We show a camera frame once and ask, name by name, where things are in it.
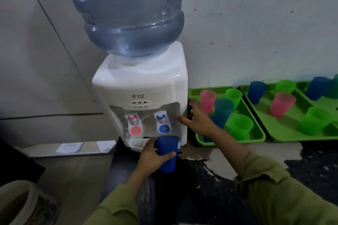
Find person's right hand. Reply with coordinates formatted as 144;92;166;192
176;98;222;139

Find person's left hand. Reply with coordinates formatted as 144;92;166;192
132;138;177;181

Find blue plastic cup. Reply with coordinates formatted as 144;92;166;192
248;81;268;105
305;76;333;101
203;115;225;143
214;98;235;130
154;135;180;173

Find white water dispenser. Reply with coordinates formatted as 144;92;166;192
92;41;188;153

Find person's right forearm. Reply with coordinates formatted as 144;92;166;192
210;127;338;225

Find person's left forearm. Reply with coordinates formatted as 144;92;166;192
84;172;148;225

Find blue dispenser tap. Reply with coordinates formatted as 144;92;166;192
154;111;171;134

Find pink plastic cup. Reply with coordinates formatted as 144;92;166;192
269;92;297;118
200;89;217;114

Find red dispenser tap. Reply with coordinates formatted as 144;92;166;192
125;113;143;136

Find green plastic tray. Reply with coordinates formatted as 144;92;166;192
188;86;266;147
295;81;338;113
240;82;338;143

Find white paper sheet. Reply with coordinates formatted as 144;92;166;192
56;142;85;154

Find large blue water jug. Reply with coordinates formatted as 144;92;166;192
62;0;185;58

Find white plastic bucket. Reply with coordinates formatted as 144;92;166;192
0;180;59;225

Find dark green plastic cup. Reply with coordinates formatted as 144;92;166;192
325;74;338;99

